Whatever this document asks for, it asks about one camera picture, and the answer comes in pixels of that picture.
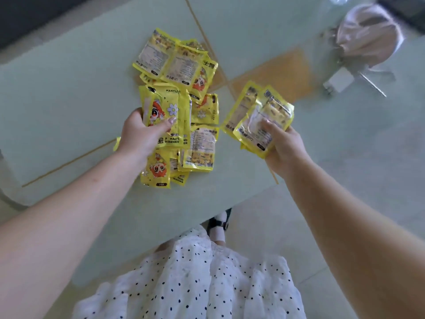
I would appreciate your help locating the person's right hand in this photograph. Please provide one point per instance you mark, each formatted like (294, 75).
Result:
(289, 152)

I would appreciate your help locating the person's left hand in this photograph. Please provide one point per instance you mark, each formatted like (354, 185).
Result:
(136, 136)

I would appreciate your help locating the person's left thumb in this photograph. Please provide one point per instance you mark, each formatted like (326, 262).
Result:
(166, 126)

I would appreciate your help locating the person's right thumb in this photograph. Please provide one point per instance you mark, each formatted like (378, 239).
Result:
(271, 127)

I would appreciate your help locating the yellow packet white label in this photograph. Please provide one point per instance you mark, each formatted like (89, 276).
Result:
(240, 107)
(255, 129)

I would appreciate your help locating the yellow cartoon-print packet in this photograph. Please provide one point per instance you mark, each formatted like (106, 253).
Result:
(164, 102)

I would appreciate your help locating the person's left forearm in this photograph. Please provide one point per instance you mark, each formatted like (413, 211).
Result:
(66, 212)

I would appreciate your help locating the person's right forearm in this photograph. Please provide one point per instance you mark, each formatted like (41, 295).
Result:
(352, 235)

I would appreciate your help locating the pile of yellow packets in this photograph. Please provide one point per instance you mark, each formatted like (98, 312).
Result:
(184, 68)

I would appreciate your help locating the white sock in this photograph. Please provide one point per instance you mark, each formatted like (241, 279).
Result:
(219, 234)

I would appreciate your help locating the white polka dot dress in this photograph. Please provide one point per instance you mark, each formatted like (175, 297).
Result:
(199, 282)

